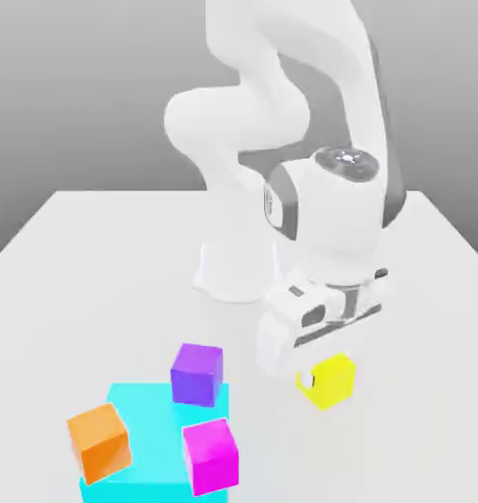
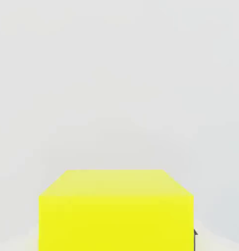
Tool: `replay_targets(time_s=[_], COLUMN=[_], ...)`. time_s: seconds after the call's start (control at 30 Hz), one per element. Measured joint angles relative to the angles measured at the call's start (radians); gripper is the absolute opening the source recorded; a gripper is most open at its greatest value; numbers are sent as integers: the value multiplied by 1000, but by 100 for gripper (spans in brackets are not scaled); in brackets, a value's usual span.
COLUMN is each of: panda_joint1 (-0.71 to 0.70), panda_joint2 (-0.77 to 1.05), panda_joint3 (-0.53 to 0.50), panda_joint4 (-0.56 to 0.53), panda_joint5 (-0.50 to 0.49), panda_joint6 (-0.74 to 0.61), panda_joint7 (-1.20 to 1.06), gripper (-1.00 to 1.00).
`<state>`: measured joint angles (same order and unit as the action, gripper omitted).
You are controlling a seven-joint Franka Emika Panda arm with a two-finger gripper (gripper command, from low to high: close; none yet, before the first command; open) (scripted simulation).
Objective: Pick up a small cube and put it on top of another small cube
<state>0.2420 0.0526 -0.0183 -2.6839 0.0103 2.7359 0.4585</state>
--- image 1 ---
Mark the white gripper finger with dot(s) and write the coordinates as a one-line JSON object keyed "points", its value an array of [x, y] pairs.
{"points": [[307, 380]]}

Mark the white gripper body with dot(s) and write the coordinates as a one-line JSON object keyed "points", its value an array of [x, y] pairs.
{"points": [[277, 346]]}

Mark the small yellow cube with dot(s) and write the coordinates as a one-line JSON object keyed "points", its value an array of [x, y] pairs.
{"points": [[332, 383]]}

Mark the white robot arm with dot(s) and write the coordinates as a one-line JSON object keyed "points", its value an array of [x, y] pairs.
{"points": [[332, 220]]}

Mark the small purple cube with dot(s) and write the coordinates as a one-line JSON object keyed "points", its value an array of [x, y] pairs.
{"points": [[195, 377]]}

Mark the small magenta cube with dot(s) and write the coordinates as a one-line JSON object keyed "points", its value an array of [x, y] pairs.
{"points": [[211, 458]]}

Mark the small orange cube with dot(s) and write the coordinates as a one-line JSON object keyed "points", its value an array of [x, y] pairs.
{"points": [[101, 444]]}

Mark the large cyan box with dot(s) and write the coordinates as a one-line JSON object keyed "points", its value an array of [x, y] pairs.
{"points": [[156, 440]]}

